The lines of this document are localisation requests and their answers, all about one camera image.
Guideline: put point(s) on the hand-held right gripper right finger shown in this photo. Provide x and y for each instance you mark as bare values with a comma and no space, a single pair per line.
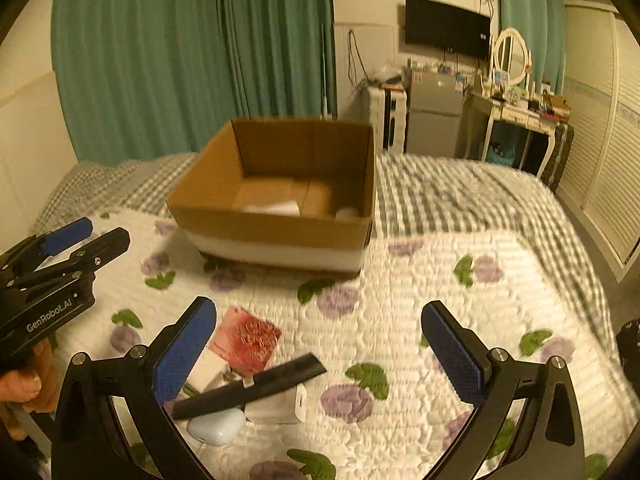
454,355

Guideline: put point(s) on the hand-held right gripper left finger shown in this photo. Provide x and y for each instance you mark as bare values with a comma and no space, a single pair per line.
184,356

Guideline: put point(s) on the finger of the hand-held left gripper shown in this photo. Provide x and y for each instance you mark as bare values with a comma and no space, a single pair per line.
67,235
102,247

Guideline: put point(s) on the small white box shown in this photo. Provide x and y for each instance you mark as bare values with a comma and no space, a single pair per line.
212,367

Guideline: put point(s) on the red patterned card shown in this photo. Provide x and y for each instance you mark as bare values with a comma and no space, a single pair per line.
247,337

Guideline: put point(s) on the light blue earbuds case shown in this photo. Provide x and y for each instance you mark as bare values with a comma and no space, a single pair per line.
216,429

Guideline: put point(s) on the black sheath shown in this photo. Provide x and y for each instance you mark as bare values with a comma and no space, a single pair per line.
272,382

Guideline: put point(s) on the white charger box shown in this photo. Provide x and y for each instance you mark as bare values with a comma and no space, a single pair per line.
280,407

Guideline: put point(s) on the brown cardboard box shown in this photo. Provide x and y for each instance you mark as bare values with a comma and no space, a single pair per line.
280,240

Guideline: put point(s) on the person's left hand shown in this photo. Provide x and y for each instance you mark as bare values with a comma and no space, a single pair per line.
20,385

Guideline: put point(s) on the floral white quilt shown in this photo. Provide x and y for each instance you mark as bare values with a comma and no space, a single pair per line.
380,310

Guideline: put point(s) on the green checked bedsheet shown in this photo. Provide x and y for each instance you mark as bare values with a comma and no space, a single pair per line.
450,190

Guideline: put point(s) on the white flat packet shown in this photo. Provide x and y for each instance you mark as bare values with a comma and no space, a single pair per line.
272,208

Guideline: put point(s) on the black bag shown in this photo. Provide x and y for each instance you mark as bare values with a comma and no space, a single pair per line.
630,350

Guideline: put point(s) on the white round item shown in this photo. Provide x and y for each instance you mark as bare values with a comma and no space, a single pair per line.
346,213

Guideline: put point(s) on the wide green curtain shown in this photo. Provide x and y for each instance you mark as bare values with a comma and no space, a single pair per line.
160,60

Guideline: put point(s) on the blue cloth bag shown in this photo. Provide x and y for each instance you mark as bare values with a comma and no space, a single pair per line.
502,147

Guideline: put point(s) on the dark suitcase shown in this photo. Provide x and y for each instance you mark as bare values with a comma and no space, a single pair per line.
560,155

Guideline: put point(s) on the grey fridge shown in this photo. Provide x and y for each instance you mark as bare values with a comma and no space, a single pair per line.
432,110

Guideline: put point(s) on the white dressing table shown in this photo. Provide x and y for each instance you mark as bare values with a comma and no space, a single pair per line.
520,115

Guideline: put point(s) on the white striped cabinet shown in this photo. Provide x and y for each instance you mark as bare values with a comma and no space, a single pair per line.
385,115

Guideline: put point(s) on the white louvred wardrobe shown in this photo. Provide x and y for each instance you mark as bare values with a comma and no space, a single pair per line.
607,135

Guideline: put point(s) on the white oval mirror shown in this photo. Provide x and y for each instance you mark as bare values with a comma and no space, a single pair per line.
515,55

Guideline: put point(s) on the narrow green curtain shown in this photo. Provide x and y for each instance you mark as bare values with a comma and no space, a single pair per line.
530,15

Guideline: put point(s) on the black wall television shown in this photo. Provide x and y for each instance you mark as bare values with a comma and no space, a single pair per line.
445,27

